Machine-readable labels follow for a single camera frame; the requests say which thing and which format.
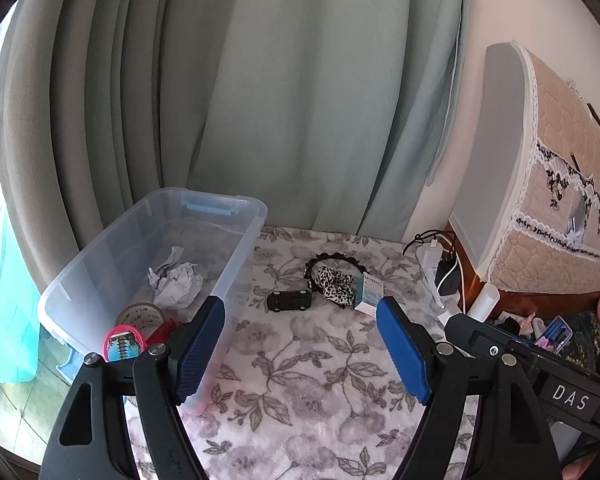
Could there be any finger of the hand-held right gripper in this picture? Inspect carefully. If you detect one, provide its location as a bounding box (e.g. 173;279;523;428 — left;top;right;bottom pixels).
444;312;532;361

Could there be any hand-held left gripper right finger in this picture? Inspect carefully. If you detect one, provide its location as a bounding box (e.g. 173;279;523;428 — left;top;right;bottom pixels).
376;296;561;480

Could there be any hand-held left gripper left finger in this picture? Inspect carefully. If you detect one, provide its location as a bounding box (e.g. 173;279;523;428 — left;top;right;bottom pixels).
40;296;226;480

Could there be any small white and blue box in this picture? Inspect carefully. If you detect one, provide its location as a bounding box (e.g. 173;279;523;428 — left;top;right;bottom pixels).
354;272;385;317

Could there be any black headband with spotted bow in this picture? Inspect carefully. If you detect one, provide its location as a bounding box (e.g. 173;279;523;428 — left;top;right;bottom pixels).
305;255;364;307

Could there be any black toy car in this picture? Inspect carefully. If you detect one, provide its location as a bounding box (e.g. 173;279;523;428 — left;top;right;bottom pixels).
266;288;313;314

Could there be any clear plastic storage container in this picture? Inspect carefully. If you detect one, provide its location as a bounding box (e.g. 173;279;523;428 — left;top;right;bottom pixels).
37;187;268;363

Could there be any person's right hand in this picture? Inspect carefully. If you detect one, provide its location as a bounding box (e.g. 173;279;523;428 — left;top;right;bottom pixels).
562;452;600;480

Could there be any white cylindrical bottle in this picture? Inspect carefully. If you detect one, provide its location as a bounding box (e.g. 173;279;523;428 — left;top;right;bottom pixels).
467;282;502;321

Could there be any red plastic item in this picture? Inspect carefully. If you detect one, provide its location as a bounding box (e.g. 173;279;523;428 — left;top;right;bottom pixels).
145;319;179;347

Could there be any black charger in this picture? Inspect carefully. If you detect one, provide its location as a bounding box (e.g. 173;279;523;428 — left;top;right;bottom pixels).
434;259;462;297

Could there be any clear case with blue contents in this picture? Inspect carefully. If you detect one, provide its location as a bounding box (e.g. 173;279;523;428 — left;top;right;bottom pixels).
534;316;574;356

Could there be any dark patterned cloth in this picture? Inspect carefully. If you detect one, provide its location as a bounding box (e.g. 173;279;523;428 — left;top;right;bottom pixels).
570;310;600;377

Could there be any printed beige tape roll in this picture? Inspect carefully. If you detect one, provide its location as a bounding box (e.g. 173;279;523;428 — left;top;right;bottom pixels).
115;302;165;341

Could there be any crumpled white paper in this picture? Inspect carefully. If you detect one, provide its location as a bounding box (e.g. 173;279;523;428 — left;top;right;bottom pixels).
147;246;204;309

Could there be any pink round tape dispenser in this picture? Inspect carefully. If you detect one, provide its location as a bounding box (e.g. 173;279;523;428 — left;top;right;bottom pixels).
103;325;147;363

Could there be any white power strip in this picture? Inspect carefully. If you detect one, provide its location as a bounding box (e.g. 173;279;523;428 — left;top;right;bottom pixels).
416;239;461;312

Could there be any floral printed blanket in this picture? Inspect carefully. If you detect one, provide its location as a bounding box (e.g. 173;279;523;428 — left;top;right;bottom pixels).
125;225;481;480

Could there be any light blue plastic stool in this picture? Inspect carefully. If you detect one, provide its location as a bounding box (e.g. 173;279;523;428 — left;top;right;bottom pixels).
55;345;89;386

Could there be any grey padded headboard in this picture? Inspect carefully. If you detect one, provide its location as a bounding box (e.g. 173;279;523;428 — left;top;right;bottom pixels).
450;42;538;286

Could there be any teal sheer cloth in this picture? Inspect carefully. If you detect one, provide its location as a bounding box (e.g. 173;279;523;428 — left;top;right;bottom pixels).
0;125;43;394

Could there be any beige quilted cover with lace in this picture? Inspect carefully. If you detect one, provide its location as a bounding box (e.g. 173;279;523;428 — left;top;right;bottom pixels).
485;42;600;292

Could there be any grey-green curtain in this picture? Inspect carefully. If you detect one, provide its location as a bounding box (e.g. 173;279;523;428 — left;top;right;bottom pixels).
0;0;468;261

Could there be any white cable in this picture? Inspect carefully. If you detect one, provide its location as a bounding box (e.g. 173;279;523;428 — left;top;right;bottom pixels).
455;240;470;312

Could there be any reddish wooden bed frame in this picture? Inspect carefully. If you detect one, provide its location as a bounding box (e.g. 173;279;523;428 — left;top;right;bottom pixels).
447;220;600;322

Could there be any black cable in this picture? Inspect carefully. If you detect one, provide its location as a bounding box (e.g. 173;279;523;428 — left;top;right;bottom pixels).
402;230;447;256

